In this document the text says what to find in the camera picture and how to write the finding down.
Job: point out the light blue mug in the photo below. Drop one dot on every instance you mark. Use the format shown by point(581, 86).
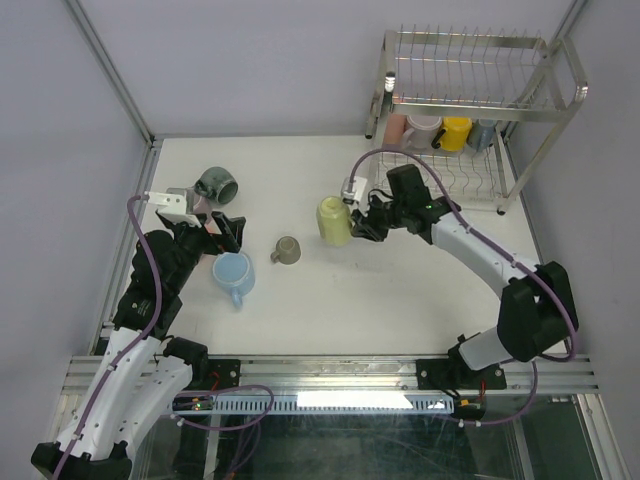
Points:
point(234, 274)

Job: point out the white slotted cable duct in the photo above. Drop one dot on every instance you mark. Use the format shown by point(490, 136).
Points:
point(318, 402)

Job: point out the small taupe mug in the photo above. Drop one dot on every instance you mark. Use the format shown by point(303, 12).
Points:
point(287, 251)

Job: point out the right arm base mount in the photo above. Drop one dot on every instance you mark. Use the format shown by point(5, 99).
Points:
point(450, 374)

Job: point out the yellow mug black handle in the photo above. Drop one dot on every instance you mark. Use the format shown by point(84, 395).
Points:
point(452, 134)

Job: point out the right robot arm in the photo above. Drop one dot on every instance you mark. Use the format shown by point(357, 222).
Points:
point(537, 309)

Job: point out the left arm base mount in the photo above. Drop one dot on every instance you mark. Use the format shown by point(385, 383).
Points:
point(208, 373)

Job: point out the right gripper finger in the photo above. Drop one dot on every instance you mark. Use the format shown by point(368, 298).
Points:
point(358, 217)
point(362, 230)

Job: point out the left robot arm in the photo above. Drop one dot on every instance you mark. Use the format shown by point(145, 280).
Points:
point(141, 370)

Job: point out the mauve upside-down mug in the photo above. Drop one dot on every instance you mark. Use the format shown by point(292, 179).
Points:
point(203, 206)

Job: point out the pink tumbler cup left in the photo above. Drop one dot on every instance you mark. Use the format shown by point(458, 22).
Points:
point(212, 228)

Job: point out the slate blue small mug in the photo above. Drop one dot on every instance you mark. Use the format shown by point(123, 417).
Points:
point(481, 134)

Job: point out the dark green glazed mug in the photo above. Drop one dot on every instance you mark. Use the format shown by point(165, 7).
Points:
point(217, 185)

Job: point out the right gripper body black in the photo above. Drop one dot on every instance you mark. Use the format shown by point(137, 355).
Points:
point(384, 215)

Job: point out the steel dish rack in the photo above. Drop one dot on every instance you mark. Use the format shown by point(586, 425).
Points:
point(508, 78)

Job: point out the lilac ribbed mug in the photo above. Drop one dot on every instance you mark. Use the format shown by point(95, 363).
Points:
point(420, 131)

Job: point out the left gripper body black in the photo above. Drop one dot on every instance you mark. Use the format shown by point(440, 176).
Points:
point(193, 241)

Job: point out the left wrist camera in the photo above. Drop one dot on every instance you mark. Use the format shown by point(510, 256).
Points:
point(175, 205)

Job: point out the pale yellow mug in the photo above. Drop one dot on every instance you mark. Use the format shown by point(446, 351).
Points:
point(333, 218)

